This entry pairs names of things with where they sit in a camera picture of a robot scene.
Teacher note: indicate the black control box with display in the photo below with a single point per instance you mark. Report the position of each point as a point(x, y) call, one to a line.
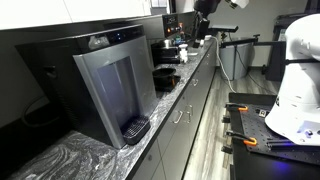
point(172, 24)

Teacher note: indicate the grey trash bin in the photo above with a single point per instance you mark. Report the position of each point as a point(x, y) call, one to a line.
point(235, 61)

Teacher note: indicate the black dispenser drip tray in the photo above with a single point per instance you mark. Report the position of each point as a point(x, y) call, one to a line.
point(136, 129)

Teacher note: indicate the white plastic bottle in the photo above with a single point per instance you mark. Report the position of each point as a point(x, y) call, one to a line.
point(183, 53)

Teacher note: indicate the silver black water dispenser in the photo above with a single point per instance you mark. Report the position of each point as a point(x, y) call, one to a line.
point(110, 86)

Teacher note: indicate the black coffee machine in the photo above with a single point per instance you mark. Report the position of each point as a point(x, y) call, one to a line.
point(165, 55)

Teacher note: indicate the black round cup tray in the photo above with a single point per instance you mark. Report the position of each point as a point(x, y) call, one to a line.
point(165, 79)

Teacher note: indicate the black white marker tag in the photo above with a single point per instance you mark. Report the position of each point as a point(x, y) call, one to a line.
point(263, 113)

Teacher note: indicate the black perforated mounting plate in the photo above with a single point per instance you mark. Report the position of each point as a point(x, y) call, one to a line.
point(256, 133)

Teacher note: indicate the grey base cabinets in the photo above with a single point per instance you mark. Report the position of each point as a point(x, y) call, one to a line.
point(180, 143)

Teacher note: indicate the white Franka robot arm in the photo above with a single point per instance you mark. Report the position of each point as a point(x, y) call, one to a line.
point(300, 83)

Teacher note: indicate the black robot cart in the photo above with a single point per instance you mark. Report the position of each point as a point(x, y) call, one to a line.
point(260, 168)

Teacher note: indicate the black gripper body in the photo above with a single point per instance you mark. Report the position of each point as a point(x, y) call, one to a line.
point(203, 28)

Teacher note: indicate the small white cup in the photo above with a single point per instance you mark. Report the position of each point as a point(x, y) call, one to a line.
point(202, 42)

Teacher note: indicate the black camera on stand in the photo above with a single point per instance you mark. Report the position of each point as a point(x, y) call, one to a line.
point(225, 29)

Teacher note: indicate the small metal cup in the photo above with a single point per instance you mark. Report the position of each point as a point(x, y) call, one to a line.
point(166, 43)

